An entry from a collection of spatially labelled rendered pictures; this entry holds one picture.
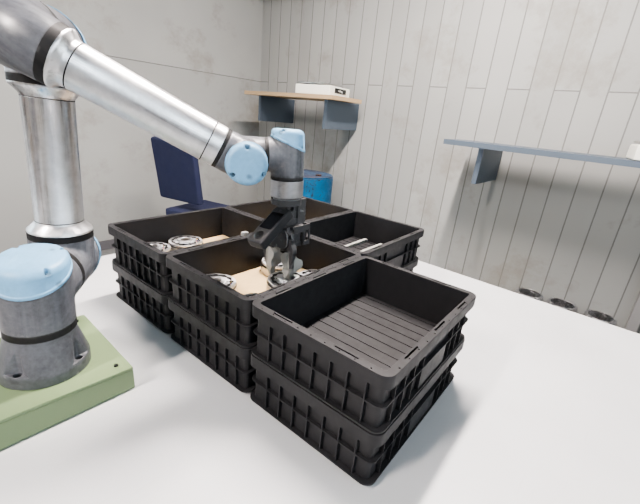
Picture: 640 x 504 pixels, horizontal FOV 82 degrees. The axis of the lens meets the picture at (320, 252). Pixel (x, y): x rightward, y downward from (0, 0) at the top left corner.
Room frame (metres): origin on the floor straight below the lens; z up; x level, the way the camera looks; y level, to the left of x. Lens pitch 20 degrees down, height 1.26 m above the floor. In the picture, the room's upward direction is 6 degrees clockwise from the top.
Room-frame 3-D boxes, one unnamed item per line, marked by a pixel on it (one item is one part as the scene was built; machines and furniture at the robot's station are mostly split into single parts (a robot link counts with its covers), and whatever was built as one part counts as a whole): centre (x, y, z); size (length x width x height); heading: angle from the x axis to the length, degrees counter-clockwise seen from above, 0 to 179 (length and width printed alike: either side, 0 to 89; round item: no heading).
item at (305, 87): (3.33, 0.11, 1.46); 0.37 x 0.35 x 0.09; 51
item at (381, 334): (0.67, -0.12, 0.87); 0.40 x 0.30 x 0.11; 143
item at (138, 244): (1.03, 0.36, 0.92); 0.40 x 0.30 x 0.02; 143
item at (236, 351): (0.85, 0.12, 0.76); 0.40 x 0.30 x 0.12; 143
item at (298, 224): (0.85, 0.08, 1.02); 0.09 x 0.08 x 0.12; 143
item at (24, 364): (0.59, 0.51, 0.81); 0.15 x 0.15 x 0.10
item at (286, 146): (0.85, 0.10, 1.18); 0.09 x 0.08 x 0.11; 106
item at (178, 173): (2.84, 0.95, 0.51); 0.59 x 0.56 x 1.01; 136
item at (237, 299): (0.85, 0.12, 0.92); 0.40 x 0.30 x 0.02; 143
